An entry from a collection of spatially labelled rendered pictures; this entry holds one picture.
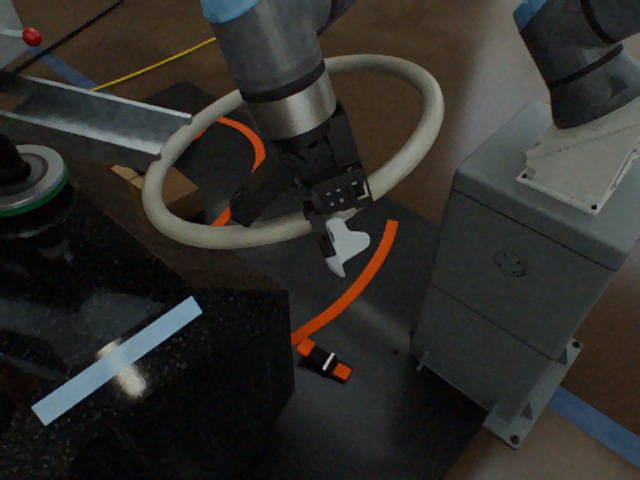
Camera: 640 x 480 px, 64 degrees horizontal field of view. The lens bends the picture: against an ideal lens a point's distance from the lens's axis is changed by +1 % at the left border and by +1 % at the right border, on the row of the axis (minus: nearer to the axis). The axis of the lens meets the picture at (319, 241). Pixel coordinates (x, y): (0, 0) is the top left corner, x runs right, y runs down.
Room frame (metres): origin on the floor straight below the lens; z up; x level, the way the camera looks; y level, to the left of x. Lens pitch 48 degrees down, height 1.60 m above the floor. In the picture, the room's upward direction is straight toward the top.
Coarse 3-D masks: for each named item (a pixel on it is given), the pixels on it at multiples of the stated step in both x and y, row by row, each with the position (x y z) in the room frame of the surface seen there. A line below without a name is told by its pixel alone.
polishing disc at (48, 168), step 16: (32, 144) 0.98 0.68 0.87; (32, 160) 0.92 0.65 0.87; (48, 160) 0.92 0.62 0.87; (32, 176) 0.86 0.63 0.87; (48, 176) 0.86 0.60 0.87; (0, 192) 0.81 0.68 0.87; (16, 192) 0.81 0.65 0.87; (32, 192) 0.81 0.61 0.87; (48, 192) 0.82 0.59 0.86; (0, 208) 0.77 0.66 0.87
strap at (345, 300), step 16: (240, 128) 2.26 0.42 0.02; (256, 144) 2.12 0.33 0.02; (256, 160) 1.99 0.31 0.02; (384, 240) 1.45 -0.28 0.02; (384, 256) 1.36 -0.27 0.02; (368, 272) 1.28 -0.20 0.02; (352, 288) 1.19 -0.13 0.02; (336, 304) 1.12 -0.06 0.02; (320, 320) 1.05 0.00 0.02; (304, 336) 0.98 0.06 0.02
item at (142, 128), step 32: (32, 96) 0.88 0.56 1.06; (64, 96) 0.86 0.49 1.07; (96, 96) 0.83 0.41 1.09; (0, 128) 0.77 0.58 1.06; (32, 128) 0.75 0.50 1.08; (64, 128) 0.73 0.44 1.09; (96, 128) 0.79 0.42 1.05; (128, 128) 0.80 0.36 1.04; (160, 128) 0.79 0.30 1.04; (128, 160) 0.69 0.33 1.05
